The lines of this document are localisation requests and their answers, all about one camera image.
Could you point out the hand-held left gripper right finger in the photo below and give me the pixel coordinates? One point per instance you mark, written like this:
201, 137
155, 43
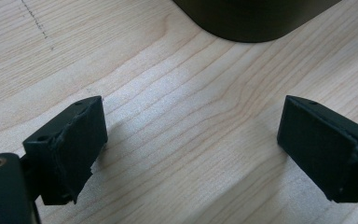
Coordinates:
323, 152

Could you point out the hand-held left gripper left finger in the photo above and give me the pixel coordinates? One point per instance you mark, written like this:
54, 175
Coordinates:
71, 149

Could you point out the dark square divided tray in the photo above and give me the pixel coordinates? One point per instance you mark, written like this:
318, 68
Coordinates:
254, 18

